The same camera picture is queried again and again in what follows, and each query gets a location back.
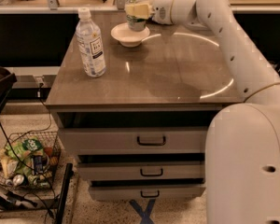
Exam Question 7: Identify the top grey drawer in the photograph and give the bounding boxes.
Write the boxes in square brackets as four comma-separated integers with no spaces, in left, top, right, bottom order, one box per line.
[58,127,206,155]

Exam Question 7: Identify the bottom grey drawer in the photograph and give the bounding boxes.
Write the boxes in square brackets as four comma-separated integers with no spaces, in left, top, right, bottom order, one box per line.
[89,184,205,201]

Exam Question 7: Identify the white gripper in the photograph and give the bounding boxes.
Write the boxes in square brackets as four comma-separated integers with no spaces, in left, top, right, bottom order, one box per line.
[125,0,174,25]

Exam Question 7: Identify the wire basket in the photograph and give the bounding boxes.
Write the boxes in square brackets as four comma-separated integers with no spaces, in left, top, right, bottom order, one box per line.
[0,132,61,189]

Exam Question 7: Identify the green 7up soda can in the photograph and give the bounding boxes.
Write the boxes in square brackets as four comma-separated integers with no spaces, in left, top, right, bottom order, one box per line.
[125,0,146,32]

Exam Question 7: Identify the grey drawer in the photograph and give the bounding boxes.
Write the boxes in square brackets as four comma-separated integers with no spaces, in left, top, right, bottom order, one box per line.
[77,161,204,181]
[89,184,205,201]
[58,127,206,155]

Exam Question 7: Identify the black stand leg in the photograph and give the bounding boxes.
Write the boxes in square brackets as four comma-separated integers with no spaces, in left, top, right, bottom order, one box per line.
[54,163,74,224]

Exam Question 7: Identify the silver can in basket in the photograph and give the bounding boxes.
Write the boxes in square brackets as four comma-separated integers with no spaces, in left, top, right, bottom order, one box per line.
[12,175,25,187]

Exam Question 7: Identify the green snack bag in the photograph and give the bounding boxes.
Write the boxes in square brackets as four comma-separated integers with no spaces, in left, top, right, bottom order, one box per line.
[6,137,44,176]

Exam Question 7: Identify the clear plastic water bottle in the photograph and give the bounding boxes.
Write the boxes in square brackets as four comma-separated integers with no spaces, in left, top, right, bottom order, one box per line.
[76,7,106,77]

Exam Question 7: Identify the grey drawer cabinet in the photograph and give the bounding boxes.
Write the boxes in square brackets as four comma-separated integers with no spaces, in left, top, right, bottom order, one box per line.
[45,12,245,203]

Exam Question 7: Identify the white paper bowl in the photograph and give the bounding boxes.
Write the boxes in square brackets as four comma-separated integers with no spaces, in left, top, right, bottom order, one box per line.
[111,23,150,48]

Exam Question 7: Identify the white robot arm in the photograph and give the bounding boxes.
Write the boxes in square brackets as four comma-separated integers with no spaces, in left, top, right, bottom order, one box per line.
[125,0,280,224]

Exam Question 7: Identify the middle grey drawer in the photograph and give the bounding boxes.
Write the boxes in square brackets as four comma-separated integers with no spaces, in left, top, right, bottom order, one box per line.
[77,161,204,181]

